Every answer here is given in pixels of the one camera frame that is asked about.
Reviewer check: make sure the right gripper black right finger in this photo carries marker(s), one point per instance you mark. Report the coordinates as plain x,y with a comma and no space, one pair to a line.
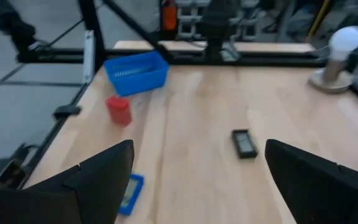
319,193

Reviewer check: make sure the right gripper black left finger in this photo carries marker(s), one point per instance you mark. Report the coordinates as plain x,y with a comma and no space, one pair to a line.
104,186

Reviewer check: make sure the small red charger block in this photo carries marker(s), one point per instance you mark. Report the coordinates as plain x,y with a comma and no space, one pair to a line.
119,110

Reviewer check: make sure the blue framed digital display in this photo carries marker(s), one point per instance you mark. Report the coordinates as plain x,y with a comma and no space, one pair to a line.
134,193

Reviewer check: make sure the black clamp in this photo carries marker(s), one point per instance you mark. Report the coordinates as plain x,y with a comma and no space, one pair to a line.
9,175
67,111

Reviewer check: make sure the black digital display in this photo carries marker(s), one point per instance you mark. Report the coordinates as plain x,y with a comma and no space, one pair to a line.
244,143

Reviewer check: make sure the blue plastic basket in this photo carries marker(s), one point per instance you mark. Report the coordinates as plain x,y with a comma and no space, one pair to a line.
141,84

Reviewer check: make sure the silver metal bar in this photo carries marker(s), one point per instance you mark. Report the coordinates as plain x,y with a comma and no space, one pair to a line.
89,56

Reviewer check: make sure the white bulb lamp wooden base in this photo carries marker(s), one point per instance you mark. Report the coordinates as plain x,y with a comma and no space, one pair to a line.
343,40

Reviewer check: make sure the shelf rack orange bins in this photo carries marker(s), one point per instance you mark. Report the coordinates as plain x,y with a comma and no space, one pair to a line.
169,17

